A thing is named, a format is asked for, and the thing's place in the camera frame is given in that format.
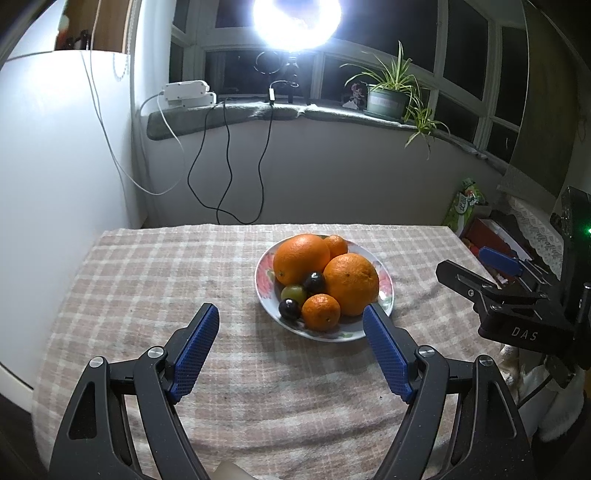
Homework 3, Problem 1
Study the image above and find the white cabinet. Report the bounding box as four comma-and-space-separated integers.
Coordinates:
0, 48, 139, 393

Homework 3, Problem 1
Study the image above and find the white lace cloth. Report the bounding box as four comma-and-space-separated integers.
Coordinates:
505, 194, 573, 278

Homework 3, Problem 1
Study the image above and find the potted spider plant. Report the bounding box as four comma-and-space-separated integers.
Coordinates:
341, 41, 451, 160

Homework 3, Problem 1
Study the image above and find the wooden shelf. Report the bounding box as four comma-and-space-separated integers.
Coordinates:
54, 0, 132, 54

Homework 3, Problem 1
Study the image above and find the white charger block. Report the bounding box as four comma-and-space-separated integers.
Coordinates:
178, 92, 217, 108

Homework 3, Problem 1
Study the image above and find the black ring light cable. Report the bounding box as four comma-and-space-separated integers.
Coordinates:
217, 51, 301, 226

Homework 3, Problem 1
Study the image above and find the black tripod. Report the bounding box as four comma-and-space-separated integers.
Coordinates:
277, 53, 311, 105

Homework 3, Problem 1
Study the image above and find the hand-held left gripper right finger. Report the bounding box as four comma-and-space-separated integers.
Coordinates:
361, 304, 537, 480

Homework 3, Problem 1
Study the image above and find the olive curtain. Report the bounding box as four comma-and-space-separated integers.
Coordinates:
501, 0, 591, 199

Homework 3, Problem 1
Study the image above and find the red cardboard box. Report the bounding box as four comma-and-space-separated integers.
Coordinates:
462, 217, 536, 284

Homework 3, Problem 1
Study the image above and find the white power strip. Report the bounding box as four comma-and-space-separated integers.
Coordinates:
161, 79, 210, 102

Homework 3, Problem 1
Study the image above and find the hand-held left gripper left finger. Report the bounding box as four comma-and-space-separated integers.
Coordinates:
48, 302, 221, 480

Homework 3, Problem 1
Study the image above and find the plaid beige tablecloth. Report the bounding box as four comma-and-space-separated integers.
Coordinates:
32, 224, 522, 480

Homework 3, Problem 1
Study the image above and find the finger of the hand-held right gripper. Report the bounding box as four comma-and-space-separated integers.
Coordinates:
436, 259, 551, 315
478, 246, 562, 292

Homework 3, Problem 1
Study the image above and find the floral white plate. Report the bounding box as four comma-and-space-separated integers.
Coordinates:
255, 234, 396, 342

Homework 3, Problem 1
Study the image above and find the green snack bag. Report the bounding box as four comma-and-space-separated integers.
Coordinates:
442, 178, 489, 236

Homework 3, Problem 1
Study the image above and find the white cable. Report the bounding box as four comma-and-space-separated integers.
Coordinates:
81, 48, 188, 196

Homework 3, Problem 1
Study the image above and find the small tangerine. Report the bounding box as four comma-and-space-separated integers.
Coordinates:
301, 293, 341, 332
323, 234, 349, 259

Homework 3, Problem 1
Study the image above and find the black power cable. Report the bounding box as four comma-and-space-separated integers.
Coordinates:
187, 99, 232, 223

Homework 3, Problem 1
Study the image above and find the person's right forearm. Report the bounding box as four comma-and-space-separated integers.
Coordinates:
503, 346, 588, 444

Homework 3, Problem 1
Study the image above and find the large orange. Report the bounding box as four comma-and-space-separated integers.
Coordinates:
273, 234, 331, 287
322, 253, 380, 317

